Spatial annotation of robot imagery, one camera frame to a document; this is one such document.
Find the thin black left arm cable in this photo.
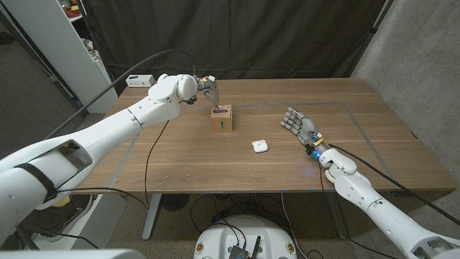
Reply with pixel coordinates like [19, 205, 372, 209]
[55, 120, 170, 209]

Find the grey table leg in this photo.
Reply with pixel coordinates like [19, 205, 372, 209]
[325, 191, 349, 240]

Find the black sneaker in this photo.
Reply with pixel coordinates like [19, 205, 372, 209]
[39, 196, 95, 233]

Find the black torso antenna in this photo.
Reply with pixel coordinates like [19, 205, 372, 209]
[251, 235, 262, 259]

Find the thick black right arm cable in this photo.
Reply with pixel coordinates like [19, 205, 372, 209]
[329, 143, 460, 226]

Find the small wooden box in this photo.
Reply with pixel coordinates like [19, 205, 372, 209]
[210, 104, 234, 133]

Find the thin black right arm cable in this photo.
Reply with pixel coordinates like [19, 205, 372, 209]
[317, 160, 398, 259]

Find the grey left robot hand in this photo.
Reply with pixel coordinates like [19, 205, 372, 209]
[193, 74, 221, 110]

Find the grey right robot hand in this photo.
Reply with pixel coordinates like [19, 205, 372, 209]
[280, 106, 330, 160]

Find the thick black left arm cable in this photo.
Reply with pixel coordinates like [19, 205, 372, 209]
[45, 49, 198, 140]

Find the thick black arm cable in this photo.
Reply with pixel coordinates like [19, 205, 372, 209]
[329, 143, 460, 226]
[45, 49, 198, 140]

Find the white shelf cabinet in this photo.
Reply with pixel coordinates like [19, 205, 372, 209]
[0, 0, 119, 114]

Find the black backdrop stand pole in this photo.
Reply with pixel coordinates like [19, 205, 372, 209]
[349, 0, 395, 78]

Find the black floor cable tangle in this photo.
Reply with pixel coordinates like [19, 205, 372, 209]
[189, 193, 288, 235]

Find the black curtain backdrop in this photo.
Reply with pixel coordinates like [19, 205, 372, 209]
[81, 0, 387, 95]

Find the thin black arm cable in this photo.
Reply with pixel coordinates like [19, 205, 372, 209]
[55, 120, 170, 209]
[317, 160, 398, 259]

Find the white table leg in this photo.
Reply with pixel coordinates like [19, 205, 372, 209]
[142, 194, 162, 241]

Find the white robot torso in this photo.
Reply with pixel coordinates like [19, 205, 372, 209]
[193, 214, 298, 259]

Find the white AirPods case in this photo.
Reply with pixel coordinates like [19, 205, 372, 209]
[251, 139, 269, 154]

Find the white power strip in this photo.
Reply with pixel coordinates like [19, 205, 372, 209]
[125, 74, 156, 88]

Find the round black floor grille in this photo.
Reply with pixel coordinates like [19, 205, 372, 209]
[160, 194, 190, 212]

